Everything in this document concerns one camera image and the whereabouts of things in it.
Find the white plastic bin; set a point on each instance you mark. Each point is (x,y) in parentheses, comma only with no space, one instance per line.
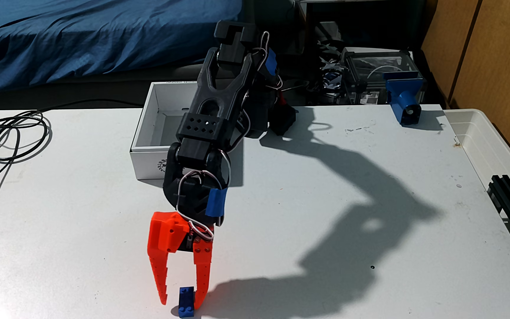
(480,141)

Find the clear plastic enclosure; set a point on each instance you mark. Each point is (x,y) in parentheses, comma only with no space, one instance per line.
(379,66)

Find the blue toy brick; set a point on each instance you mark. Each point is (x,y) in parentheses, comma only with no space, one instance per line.
(186,303)

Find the wooden cabinet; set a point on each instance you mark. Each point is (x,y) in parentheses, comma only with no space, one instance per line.
(498,53)

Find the blue bed sheet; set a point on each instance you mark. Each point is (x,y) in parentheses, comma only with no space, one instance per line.
(104,35)

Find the grey bed frame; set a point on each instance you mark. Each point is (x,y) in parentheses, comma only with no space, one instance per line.
(104,84)

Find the white cardboard box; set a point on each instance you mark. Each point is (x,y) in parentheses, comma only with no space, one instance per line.
(166,110)

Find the blue printed clamp holder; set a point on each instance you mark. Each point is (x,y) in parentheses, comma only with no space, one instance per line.
(403,93)

